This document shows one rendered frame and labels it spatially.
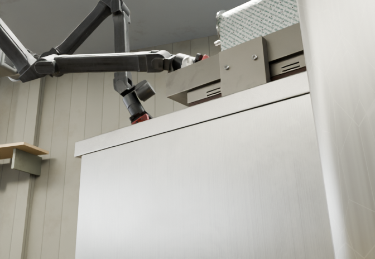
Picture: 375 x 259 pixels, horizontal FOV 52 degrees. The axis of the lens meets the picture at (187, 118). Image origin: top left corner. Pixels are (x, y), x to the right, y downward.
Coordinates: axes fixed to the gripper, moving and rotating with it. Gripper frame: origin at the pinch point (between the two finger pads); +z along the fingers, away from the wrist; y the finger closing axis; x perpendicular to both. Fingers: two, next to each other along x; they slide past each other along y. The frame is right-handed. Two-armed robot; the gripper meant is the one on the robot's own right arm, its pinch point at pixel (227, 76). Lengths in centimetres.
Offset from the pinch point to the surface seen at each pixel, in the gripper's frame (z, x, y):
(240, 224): 35, -27, 26
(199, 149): 20.9, -19.2, 25.9
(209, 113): 19.7, -12.1, 25.9
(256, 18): 1.7, 17.3, 0.4
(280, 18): 8.9, 18.4, 0.4
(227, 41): -4.5, 9.6, 0.2
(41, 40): -369, 2, -126
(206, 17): -221, 91, -209
